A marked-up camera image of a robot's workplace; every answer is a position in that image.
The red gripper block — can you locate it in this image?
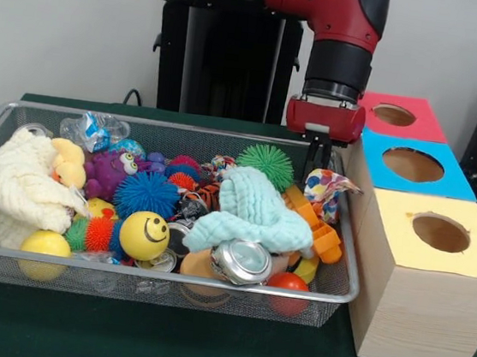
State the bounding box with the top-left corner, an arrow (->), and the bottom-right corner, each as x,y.
278,93 -> 368,192

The colourful dotted cloth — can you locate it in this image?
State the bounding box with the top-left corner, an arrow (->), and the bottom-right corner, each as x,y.
300,166 -> 367,228

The wooden box with three holes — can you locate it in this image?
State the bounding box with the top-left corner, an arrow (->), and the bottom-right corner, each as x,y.
317,87 -> 477,357

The green spiky rubber ball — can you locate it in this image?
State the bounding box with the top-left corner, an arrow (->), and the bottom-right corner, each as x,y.
232,140 -> 298,194

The light blue muslin cloth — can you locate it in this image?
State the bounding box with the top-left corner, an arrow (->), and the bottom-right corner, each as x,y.
182,158 -> 325,266

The orange plastic toy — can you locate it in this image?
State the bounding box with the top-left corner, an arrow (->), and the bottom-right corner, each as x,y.
276,183 -> 350,267

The red ball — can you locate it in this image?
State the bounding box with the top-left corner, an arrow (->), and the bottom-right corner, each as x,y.
265,270 -> 313,319

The crushed silver can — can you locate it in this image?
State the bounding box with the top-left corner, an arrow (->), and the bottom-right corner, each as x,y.
207,235 -> 277,290

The blue spiky rubber ball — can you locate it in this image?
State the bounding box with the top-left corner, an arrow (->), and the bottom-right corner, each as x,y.
110,167 -> 183,226

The yellow smiley face ball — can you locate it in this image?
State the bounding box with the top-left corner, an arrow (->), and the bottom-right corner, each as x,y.
116,207 -> 174,265

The purple monster toy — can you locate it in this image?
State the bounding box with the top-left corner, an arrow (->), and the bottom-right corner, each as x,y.
80,146 -> 169,210

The plain yellow ball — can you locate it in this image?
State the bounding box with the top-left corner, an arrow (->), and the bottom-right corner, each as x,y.
16,226 -> 75,285

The cream muslin cloth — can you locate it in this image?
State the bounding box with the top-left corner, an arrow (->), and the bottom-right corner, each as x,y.
0,123 -> 98,258

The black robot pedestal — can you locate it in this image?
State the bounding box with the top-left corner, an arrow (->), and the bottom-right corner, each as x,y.
137,0 -> 329,130

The black cable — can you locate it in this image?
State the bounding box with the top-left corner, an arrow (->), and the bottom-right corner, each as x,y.
123,86 -> 146,109

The shallow wire mesh bin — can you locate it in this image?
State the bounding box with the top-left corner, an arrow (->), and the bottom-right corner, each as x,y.
0,98 -> 377,333

